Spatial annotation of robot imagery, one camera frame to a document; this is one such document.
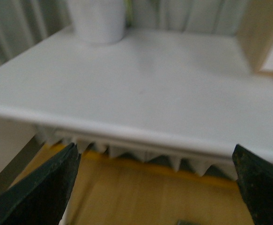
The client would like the wooden drawer cabinet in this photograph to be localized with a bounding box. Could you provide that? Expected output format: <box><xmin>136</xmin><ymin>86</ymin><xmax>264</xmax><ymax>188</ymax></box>
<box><xmin>236</xmin><ymin>0</ymin><xmax>273</xmax><ymax>76</ymax></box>

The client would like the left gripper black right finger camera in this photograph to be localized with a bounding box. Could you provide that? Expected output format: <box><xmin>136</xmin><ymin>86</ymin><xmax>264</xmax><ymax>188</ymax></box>
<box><xmin>232</xmin><ymin>144</ymin><xmax>273</xmax><ymax>225</ymax></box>

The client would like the grey curtain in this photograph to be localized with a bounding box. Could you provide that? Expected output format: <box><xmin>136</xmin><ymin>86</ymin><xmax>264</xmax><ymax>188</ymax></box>
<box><xmin>0</xmin><ymin>0</ymin><xmax>248</xmax><ymax>65</ymax></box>

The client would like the white plant pot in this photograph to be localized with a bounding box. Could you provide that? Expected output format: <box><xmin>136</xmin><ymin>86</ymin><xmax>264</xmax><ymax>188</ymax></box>
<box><xmin>67</xmin><ymin>0</ymin><xmax>126</xmax><ymax>44</ymax></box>

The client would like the grey metal table leg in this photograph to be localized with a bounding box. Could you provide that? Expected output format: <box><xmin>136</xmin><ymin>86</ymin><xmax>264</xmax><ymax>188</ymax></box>
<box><xmin>0</xmin><ymin>136</ymin><xmax>44</xmax><ymax>194</ymax></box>

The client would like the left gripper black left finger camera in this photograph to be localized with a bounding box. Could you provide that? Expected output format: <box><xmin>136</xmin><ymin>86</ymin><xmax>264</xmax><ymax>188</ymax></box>
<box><xmin>0</xmin><ymin>143</ymin><xmax>81</xmax><ymax>225</ymax></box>

